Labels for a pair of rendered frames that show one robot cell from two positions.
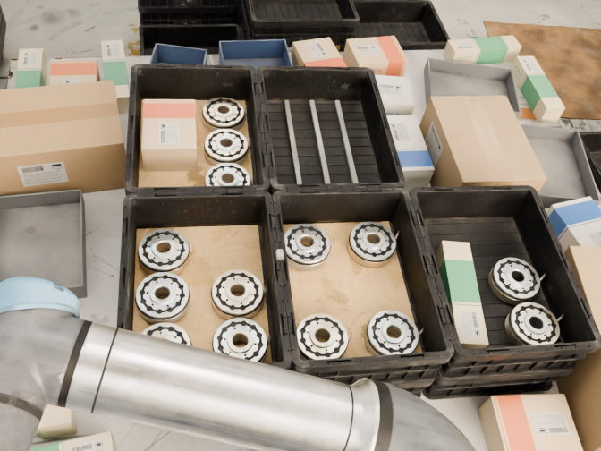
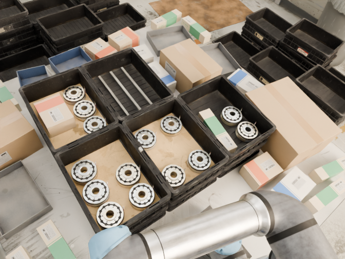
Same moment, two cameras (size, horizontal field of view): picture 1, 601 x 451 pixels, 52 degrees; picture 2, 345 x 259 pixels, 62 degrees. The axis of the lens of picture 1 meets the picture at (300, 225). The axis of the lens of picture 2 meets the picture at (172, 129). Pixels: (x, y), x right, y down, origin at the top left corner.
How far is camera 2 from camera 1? 0.23 m
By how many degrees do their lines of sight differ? 17
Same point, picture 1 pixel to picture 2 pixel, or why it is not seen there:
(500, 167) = (203, 70)
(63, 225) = (20, 180)
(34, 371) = not seen: outside the picture
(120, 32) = not seen: outside the picture
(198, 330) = (119, 198)
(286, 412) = (234, 225)
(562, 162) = (219, 57)
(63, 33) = not seen: outside the picture
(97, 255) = (46, 186)
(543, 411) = (263, 161)
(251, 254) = (123, 153)
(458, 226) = (199, 103)
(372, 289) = (180, 145)
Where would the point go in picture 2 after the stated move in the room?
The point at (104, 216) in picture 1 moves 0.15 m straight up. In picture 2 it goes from (38, 166) to (28, 150)
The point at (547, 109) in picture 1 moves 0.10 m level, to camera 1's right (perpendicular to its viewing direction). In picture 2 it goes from (205, 37) to (218, 35)
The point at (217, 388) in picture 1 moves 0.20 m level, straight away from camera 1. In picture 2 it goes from (207, 232) to (155, 149)
